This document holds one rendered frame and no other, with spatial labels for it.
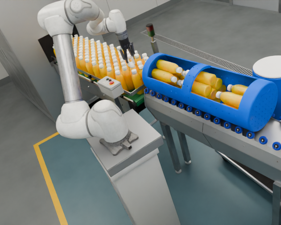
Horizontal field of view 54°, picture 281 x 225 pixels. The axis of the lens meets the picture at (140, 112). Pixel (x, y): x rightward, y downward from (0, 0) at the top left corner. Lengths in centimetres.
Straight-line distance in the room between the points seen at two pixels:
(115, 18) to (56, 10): 58
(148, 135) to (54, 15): 83
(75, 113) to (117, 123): 24
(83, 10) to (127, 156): 80
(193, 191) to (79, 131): 139
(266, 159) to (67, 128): 109
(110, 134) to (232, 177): 146
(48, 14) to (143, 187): 113
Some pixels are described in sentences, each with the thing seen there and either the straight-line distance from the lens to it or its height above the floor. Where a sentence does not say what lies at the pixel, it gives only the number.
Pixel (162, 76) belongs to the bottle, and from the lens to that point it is 194.
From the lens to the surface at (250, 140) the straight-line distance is 166.
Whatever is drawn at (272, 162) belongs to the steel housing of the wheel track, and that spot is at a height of 86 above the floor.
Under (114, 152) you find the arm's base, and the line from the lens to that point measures 156.
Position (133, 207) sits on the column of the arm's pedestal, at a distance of 182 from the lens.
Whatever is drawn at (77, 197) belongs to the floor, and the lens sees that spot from 297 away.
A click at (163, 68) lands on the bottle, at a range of 198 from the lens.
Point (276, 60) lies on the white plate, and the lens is 213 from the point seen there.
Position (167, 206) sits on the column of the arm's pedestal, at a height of 46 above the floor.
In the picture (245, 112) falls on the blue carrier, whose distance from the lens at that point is 151.
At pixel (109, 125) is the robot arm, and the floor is 125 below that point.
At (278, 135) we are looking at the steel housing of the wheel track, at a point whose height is 93.
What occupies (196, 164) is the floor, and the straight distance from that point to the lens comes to 279.
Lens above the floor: 211
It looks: 36 degrees down
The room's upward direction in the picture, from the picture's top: 19 degrees counter-clockwise
